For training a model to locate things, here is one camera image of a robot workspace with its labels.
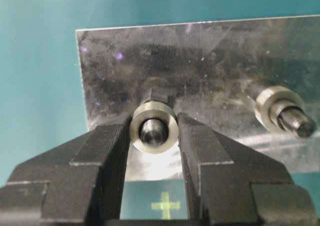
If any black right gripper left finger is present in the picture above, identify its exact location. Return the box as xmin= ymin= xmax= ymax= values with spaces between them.
xmin=0 ymin=115 xmax=130 ymax=226

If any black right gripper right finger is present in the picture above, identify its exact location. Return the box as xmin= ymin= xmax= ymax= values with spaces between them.
xmin=177 ymin=113 xmax=317 ymax=226

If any front threaded steel shaft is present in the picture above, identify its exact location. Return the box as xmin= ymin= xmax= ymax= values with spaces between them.
xmin=139 ymin=76 xmax=170 ymax=148

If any threaded steel shaft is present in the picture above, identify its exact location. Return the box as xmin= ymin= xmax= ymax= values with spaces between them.
xmin=277 ymin=106 xmax=316 ymax=138
xmin=139 ymin=76 xmax=170 ymax=148

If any rear threaded steel shaft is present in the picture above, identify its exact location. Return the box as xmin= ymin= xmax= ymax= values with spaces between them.
xmin=277 ymin=106 xmax=316 ymax=138

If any yellow cross table mark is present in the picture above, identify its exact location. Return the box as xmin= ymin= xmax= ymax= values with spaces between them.
xmin=151 ymin=191 xmax=181 ymax=220

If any grey metal base plate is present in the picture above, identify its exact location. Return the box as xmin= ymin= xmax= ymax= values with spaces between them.
xmin=75 ymin=15 xmax=320 ymax=174

